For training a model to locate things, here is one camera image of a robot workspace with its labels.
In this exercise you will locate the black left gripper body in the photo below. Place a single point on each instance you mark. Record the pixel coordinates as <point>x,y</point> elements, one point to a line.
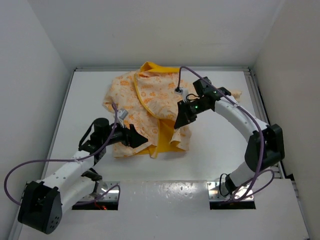
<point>119,134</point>

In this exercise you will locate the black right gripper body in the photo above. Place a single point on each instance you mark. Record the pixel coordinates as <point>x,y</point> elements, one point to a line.
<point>190,109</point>

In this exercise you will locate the orange patterned yellow-lined jacket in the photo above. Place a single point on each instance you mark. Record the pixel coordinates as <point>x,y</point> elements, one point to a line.
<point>150,99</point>

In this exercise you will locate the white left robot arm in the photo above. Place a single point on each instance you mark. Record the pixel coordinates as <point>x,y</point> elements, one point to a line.
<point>45,201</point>

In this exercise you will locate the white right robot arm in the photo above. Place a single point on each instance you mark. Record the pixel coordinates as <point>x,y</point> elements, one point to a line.
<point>265,143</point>

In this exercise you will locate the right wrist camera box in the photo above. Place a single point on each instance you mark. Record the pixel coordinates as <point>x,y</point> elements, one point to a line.
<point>181,91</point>

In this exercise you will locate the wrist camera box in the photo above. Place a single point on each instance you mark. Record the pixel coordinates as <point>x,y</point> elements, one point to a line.
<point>181,91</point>
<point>122,113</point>

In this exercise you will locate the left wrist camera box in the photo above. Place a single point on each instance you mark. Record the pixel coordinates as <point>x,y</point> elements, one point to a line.
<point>122,113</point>

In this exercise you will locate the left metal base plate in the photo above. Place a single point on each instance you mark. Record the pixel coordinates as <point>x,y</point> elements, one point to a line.
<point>104,191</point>

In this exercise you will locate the metal base plate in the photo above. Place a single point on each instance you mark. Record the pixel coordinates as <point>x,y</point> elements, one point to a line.
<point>104,191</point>
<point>219,193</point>

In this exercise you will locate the aluminium frame rail back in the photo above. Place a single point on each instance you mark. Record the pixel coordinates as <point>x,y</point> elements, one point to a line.
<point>133,68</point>

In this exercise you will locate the aluminium frame rail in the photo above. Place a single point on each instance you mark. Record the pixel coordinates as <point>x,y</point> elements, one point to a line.
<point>133,68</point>
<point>283,173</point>

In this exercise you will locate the aluminium frame rail right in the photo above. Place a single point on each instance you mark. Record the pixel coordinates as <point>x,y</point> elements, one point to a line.
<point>283,173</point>

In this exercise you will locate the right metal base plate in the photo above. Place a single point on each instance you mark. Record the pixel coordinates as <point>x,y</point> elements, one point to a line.
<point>219,193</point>

